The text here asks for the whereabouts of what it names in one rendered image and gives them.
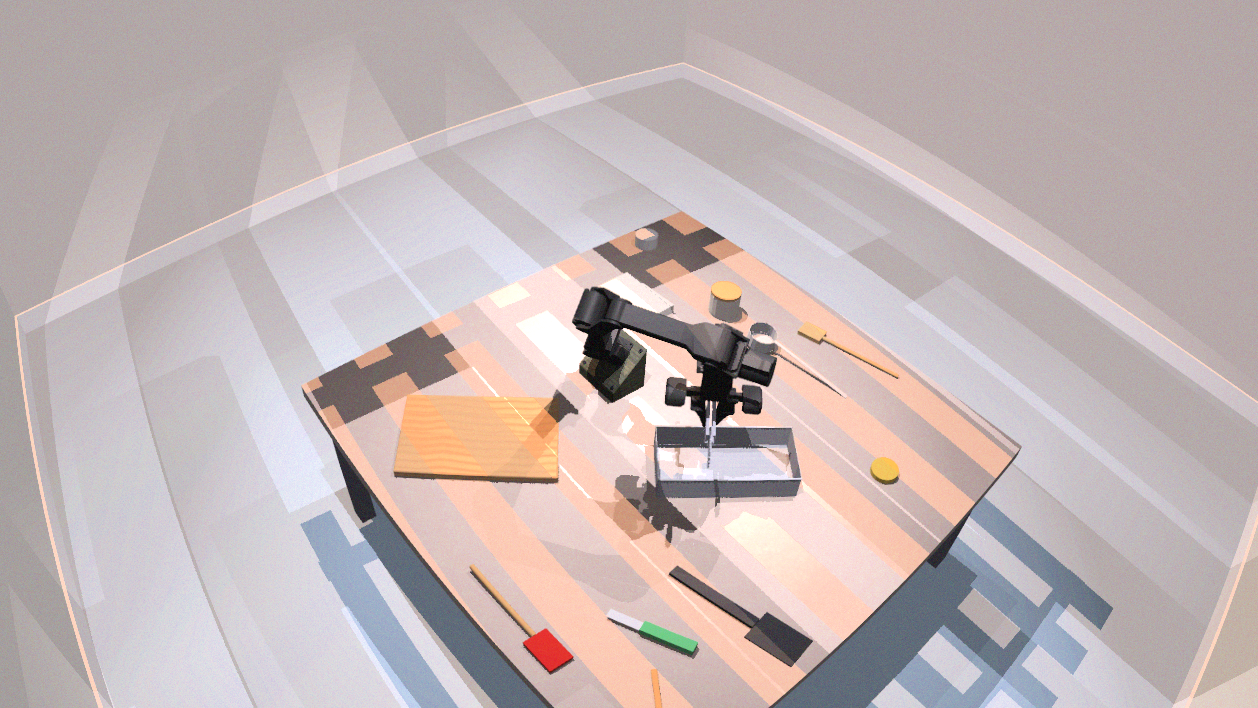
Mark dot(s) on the short grey cylinder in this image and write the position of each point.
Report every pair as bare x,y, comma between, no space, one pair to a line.
646,239

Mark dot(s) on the grey canister with orange lid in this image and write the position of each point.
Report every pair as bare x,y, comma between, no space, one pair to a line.
724,300

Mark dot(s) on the grey saucepan with long handle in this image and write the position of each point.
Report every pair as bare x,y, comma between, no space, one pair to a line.
763,338

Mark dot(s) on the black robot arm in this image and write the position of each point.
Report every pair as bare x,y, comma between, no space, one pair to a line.
720,347

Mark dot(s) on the grey rectangular roasting tin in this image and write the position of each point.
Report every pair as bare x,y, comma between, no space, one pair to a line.
749,461

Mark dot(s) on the white flat rectangular block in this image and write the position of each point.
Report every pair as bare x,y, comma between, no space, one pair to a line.
632,289

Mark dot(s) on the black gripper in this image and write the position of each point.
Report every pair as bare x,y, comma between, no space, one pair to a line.
713,389

